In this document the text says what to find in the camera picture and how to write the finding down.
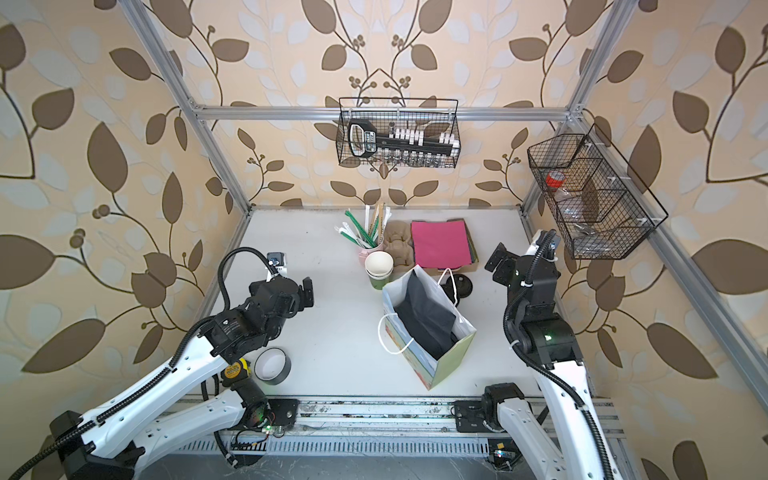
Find black paper napkin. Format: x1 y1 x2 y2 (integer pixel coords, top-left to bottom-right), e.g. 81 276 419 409
394 273 457 360

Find green white paper bag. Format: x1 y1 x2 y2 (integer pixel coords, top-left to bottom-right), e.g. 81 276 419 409
377 265 476 390

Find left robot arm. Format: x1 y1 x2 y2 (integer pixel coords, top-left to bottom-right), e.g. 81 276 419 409
11 248 315 479

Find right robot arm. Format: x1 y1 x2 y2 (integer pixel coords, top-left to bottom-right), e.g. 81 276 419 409
453 230 622 479

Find yellow black tape measure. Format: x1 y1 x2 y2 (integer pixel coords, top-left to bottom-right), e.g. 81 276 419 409
219 358 250 388

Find stack of coloured napkins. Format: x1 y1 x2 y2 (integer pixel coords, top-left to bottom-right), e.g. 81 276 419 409
411 219 477 270

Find red capped plastic bottle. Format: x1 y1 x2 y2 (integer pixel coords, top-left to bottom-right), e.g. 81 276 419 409
545 170 590 234

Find brown pulp cup carriers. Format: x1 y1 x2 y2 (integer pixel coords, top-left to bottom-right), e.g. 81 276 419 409
384 220 415 279

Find cup of wrapped straws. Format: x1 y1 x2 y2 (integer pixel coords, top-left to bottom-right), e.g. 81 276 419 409
334 203 392 265

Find grey duct tape roll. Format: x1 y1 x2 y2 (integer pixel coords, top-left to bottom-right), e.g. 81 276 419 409
252 347 292 386

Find black wire basket right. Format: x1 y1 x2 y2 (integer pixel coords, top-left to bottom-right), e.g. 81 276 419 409
527 125 668 260

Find black wire basket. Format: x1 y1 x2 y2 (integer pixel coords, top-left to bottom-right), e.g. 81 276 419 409
527 125 668 260
335 96 462 169

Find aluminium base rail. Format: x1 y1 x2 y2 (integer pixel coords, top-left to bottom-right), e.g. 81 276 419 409
128 394 625 439

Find black wire basket back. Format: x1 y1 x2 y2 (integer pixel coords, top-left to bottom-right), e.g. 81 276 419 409
335 96 462 169

